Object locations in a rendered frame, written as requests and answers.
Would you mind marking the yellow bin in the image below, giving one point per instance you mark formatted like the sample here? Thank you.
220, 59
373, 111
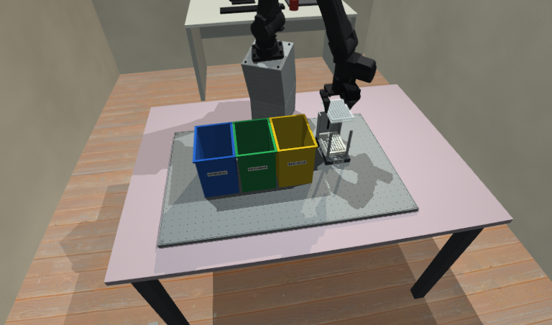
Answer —
296, 149

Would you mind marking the white well plate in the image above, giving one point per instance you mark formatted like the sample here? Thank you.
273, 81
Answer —
337, 146
339, 112

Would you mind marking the green open-top bin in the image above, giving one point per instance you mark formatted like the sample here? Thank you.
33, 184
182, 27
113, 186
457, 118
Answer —
255, 149

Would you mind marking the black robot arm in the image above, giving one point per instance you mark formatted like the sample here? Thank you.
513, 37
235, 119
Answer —
342, 41

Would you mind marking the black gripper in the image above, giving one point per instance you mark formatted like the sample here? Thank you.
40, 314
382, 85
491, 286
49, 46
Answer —
328, 92

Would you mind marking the blue open-top bin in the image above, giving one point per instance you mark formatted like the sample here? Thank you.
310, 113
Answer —
215, 159

